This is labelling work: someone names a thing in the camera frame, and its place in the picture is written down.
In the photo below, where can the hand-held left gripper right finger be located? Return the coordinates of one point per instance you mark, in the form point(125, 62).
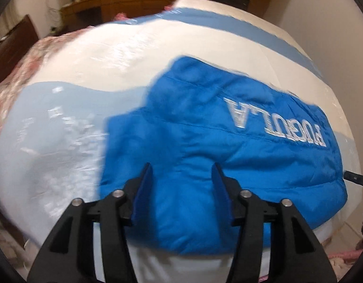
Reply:
point(224, 196)

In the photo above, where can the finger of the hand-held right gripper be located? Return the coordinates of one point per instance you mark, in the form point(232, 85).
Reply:
point(356, 178)

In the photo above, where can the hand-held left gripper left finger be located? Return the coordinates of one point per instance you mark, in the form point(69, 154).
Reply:
point(141, 194)

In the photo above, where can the blue puffer jacket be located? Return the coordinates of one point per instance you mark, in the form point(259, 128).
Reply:
point(184, 129)

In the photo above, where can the blue and white bedspread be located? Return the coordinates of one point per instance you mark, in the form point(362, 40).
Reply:
point(96, 62)

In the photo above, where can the pink floral quilt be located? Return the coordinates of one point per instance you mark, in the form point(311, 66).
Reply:
point(25, 64)

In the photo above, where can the wooden desk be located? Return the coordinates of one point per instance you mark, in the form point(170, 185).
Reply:
point(90, 8)

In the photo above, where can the dark wooden headboard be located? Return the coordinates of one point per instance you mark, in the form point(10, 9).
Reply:
point(10, 44)

